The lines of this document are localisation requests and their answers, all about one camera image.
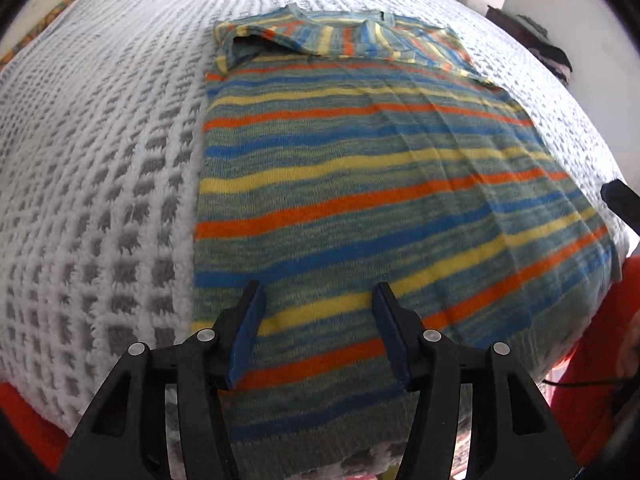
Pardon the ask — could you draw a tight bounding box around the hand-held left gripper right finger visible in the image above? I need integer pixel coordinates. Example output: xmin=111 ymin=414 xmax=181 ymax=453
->
xmin=371 ymin=282 xmax=581 ymax=480

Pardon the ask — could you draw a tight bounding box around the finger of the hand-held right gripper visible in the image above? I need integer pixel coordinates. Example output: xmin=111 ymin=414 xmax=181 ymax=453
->
xmin=600 ymin=180 xmax=640 ymax=238

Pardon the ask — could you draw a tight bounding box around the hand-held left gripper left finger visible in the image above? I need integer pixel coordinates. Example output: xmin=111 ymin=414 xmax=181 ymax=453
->
xmin=59 ymin=281 xmax=267 ymax=480

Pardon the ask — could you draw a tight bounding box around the striped knit sweater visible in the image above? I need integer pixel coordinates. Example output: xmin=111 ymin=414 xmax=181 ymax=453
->
xmin=192 ymin=4 xmax=623 ymax=466

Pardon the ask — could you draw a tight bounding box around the pile of clothes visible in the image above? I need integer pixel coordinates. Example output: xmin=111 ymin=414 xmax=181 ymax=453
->
xmin=502 ymin=10 xmax=574 ymax=83

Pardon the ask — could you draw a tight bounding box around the orange fleece blanket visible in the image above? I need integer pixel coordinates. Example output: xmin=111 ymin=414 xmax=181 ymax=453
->
xmin=0 ymin=255 xmax=640 ymax=468

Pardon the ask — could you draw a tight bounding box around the white grey waffle blanket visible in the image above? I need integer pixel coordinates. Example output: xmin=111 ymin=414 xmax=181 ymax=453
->
xmin=0 ymin=0 xmax=636 ymax=480

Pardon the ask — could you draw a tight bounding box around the orange floral bed sheet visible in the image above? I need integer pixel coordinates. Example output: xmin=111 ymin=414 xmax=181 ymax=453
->
xmin=0 ymin=0 xmax=101 ymax=67

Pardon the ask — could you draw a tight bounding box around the thin black cable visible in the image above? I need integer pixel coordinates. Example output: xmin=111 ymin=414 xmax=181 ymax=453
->
xmin=541 ymin=376 xmax=628 ymax=390

